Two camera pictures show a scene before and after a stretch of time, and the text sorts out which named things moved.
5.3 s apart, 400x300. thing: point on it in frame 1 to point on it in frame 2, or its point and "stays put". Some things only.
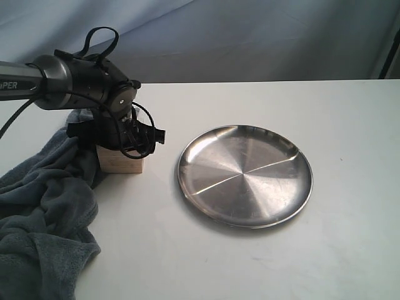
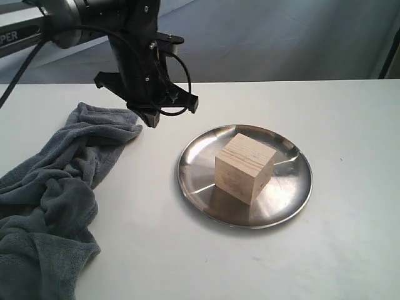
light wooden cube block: [115, 160] to [244, 167]
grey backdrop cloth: [184, 41] stays put
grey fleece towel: [47, 209] stays put
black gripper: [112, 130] to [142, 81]
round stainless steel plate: [245, 175] stays put
